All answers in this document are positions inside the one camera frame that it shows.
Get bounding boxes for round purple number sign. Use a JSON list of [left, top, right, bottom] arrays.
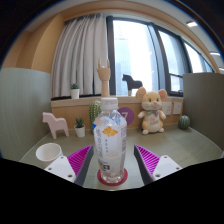
[[117, 106, 136, 127]]

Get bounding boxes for grey window curtain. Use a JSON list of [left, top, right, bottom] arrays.
[[50, 14, 109, 99]]

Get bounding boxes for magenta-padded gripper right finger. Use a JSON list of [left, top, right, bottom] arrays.
[[133, 143, 184, 185]]

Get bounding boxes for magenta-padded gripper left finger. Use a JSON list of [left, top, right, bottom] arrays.
[[43, 144, 95, 187]]

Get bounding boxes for flat round red coaster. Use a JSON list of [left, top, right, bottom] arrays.
[[96, 167, 129, 187]]

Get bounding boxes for white wall socket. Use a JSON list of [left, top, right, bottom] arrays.
[[171, 101, 183, 115], [161, 101, 173, 116]]

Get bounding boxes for small plant in white pot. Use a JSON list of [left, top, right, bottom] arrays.
[[69, 83, 81, 100], [73, 116, 86, 138]]

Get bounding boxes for dark framed window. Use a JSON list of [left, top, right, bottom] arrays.
[[106, 15, 214, 97]]

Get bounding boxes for round green cactus decoration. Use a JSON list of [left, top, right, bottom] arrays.
[[177, 114, 191, 131]]

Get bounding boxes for black horse figurine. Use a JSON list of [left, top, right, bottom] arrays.
[[121, 73, 144, 97]]

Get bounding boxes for clear plastic water bottle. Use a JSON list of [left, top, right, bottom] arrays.
[[92, 97, 128, 185]]

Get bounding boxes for pink horse figurine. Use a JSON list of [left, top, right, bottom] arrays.
[[42, 111, 70, 140]]

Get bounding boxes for grey-green desk partition panel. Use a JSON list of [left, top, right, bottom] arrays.
[[0, 67, 53, 161], [182, 72, 224, 151]]

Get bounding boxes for ceiling lights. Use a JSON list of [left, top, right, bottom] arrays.
[[186, 20, 224, 72]]

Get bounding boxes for tall green cactus decoration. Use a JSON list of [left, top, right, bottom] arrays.
[[88, 99, 102, 129]]

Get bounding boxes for wooden hand model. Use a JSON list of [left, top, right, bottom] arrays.
[[96, 58, 111, 98]]

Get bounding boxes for beige mouse plush toy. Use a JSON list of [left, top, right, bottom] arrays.
[[135, 86, 169, 136]]

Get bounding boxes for white paper cup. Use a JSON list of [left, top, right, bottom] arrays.
[[35, 142, 64, 169]]

